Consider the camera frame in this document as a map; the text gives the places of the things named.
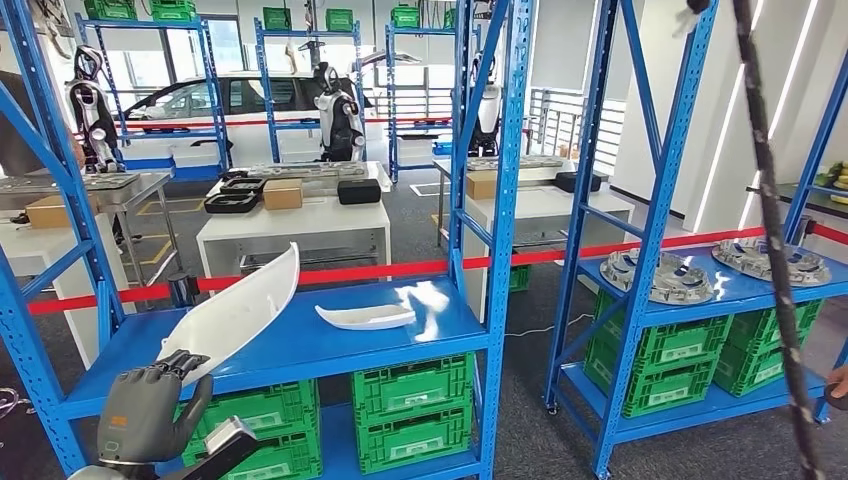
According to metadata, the black plastic tray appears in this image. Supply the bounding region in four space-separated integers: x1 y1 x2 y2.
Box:
203 192 261 215
218 176 268 197

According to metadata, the person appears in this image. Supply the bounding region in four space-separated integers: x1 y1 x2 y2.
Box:
0 69 87 177

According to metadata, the white table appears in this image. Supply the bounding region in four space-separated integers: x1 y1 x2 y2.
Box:
196 195 392 283
462 185 635 319

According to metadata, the black workbench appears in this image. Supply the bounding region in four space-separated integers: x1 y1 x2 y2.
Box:
748 182 848 221

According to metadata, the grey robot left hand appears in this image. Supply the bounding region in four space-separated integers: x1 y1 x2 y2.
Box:
97 349 215 465

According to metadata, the brown cardboard box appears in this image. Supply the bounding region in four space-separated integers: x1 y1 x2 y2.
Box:
465 170 501 201
25 193 101 231
262 178 305 211

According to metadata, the red barrier belt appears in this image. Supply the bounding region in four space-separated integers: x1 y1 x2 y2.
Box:
26 283 172 317
197 226 770 294
811 223 848 248

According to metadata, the black belt stanchion post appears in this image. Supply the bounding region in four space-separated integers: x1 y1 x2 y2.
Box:
167 270 200 309

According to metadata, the blue steel shelf rack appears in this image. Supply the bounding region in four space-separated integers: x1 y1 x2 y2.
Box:
254 16 372 164
0 0 537 480
385 6 465 183
74 13 231 181
543 0 848 480

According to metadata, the long white curved panel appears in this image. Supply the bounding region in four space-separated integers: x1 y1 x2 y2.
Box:
157 242 301 389

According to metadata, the person's hand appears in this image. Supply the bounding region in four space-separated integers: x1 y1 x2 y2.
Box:
826 364 848 413

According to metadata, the round metal casting part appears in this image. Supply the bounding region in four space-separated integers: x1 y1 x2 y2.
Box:
599 248 715 307
712 237 833 287

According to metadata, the white car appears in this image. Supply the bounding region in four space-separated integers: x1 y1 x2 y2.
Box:
115 69 392 167

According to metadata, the black case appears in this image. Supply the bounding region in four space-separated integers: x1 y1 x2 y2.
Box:
337 178 383 206
555 170 603 195

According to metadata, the small white curved part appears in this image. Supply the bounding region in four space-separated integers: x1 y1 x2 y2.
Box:
315 303 417 332

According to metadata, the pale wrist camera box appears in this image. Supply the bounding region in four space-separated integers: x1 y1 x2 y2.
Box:
162 415 261 480

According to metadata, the black braided tether rope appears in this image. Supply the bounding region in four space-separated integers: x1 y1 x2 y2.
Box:
672 0 826 480

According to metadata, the white black humanoid robot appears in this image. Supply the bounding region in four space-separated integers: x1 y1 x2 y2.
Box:
64 44 125 175
466 52 505 159
312 61 368 164

